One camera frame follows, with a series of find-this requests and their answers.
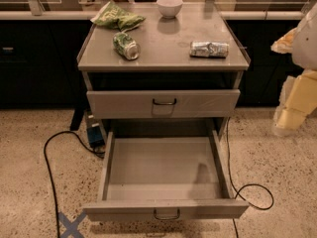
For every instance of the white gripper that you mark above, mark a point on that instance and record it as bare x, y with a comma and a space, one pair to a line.
306, 45

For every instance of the grey metal drawer cabinet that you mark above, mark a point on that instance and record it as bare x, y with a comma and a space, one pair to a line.
164, 63

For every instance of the open grey middle drawer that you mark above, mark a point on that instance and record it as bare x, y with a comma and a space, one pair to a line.
164, 179

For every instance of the green soda can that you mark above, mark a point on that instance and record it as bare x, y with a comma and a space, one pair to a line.
126, 46

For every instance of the closed grey upper drawer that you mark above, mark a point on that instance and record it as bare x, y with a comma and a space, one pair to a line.
133, 104

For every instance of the white ceramic bowl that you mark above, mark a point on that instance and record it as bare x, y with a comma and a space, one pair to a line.
169, 8

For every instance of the green chip bag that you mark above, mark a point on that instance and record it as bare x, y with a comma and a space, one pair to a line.
113, 17

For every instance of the blue power box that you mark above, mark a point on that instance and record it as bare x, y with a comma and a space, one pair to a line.
94, 134

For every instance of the dark counter cabinet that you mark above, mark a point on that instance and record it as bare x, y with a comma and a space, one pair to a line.
38, 63

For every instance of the blue tape cross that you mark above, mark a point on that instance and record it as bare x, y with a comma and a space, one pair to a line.
71, 227

